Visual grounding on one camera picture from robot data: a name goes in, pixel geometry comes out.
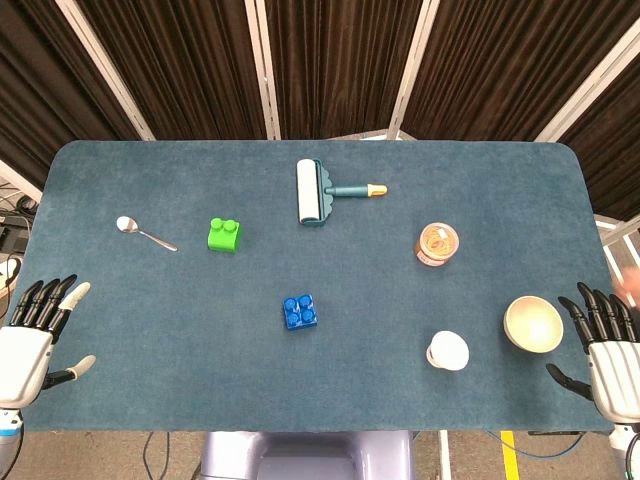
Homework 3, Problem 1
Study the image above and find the folding screen partition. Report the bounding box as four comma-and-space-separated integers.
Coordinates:
0, 0, 640, 226

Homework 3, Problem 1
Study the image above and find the blue toy brick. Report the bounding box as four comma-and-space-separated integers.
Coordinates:
282, 293, 320, 331

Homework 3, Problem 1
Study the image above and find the green toy brick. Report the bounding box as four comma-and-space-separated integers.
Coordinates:
206, 217, 242, 256

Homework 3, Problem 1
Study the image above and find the floral paper cup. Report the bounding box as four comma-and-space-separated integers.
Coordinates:
426, 330, 471, 372

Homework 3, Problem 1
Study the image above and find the teal lint roller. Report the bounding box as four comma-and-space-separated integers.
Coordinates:
295, 158, 389, 227

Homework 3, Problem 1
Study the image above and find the blue cable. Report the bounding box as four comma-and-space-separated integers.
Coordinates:
482, 429, 614, 461

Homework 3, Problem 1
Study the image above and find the lavender robot base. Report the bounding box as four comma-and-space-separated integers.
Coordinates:
197, 430, 416, 480

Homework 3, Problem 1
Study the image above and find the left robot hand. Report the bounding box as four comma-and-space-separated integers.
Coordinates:
0, 273, 97, 410

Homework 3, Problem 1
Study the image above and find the black cable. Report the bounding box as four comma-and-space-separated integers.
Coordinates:
142, 432, 174, 480

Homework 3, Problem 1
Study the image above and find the clear jar of rubber bands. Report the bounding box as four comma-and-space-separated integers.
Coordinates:
414, 222, 460, 267

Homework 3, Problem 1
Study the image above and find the metal spoon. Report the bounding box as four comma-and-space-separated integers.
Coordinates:
116, 215, 179, 253

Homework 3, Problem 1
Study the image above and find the beige bowl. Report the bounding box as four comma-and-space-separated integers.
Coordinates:
503, 295, 565, 353

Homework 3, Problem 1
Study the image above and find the blue table mat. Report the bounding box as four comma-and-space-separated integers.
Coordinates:
10, 139, 617, 434

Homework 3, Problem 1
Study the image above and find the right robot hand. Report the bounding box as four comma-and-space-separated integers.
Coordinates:
545, 281, 640, 427

